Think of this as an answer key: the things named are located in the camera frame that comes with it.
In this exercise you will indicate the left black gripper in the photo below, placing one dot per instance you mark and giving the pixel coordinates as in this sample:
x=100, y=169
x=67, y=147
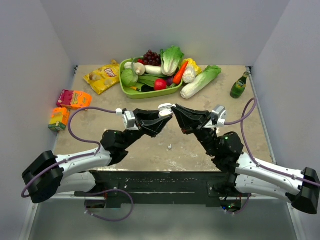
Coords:
x=149, y=122

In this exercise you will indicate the green plastic tray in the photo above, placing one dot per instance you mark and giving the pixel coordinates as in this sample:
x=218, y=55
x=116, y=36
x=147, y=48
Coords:
x=135, y=95

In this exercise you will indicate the large napa cabbage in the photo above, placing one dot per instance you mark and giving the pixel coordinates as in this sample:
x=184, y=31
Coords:
x=210, y=73

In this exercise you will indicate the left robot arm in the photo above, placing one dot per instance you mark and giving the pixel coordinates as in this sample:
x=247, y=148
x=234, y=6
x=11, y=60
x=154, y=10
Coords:
x=45, y=175

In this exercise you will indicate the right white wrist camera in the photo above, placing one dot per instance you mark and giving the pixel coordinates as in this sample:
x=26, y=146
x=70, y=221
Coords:
x=218, y=116

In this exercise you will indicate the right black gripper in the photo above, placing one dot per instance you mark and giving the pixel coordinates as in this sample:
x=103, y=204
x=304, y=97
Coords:
x=190, y=120

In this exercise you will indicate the purple grapes bunch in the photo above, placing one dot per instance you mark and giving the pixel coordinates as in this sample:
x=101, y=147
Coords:
x=151, y=58

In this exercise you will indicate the round green cabbage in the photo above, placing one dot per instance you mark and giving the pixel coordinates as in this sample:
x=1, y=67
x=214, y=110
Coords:
x=129, y=78

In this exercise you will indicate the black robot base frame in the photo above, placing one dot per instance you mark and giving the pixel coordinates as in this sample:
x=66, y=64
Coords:
x=211, y=189

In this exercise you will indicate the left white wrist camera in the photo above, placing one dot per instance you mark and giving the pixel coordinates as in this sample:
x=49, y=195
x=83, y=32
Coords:
x=129, y=120

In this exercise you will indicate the beige mushroom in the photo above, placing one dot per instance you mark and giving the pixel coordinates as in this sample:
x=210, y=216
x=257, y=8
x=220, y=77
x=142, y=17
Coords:
x=139, y=68

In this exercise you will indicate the pink orange snack pack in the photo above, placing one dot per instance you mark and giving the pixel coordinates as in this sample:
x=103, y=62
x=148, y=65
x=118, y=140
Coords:
x=73, y=99

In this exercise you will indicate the green glass bottle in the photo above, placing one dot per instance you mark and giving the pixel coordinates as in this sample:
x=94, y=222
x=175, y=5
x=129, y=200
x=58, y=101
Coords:
x=239, y=86

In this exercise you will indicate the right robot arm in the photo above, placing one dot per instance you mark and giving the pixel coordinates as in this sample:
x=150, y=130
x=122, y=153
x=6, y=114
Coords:
x=245, y=173

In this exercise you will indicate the yellow Lays chips bag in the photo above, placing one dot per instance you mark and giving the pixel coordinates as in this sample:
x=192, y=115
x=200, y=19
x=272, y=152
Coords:
x=103, y=78

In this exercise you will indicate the orange carrot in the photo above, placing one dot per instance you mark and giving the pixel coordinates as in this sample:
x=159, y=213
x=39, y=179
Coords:
x=178, y=77

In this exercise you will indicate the purple onion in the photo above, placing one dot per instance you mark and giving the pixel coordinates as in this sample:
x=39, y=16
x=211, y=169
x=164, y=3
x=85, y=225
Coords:
x=169, y=81

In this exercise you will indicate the small white case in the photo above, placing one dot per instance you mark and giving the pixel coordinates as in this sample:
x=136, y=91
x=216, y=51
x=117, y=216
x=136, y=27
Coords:
x=165, y=110

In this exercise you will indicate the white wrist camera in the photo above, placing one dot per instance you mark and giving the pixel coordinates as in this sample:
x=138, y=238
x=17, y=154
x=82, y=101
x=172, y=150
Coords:
x=129, y=120
x=218, y=116

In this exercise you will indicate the white daikon radish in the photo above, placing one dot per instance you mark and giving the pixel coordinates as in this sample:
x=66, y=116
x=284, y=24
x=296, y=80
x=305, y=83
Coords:
x=153, y=70

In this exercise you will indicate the dark green leafy vegetable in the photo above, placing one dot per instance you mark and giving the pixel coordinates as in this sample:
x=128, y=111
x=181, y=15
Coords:
x=148, y=80

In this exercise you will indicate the green lettuce head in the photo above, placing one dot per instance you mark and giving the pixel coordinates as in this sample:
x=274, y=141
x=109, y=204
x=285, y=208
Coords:
x=170, y=60

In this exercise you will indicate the orange green juice box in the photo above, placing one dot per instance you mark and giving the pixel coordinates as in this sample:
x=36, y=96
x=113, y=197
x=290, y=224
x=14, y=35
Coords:
x=59, y=119

